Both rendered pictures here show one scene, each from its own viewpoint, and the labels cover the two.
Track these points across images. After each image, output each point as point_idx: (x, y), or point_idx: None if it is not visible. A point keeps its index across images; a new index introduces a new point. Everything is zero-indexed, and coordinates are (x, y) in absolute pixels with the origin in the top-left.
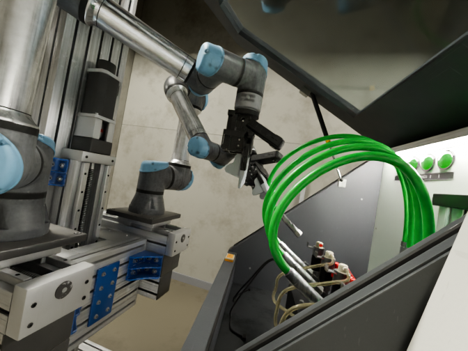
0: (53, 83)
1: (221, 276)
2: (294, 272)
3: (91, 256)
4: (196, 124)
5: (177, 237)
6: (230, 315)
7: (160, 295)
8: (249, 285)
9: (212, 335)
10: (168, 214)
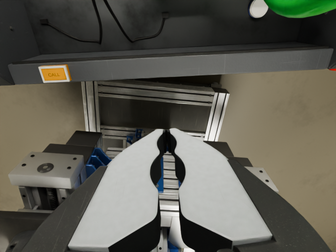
0: None
1: (136, 70)
2: None
3: (172, 206)
4: None
5: (65, 173)
6: (135, 39)
7: (94, 132)
8: (28, 22)
9: (265, 49)
10: (17, 227)
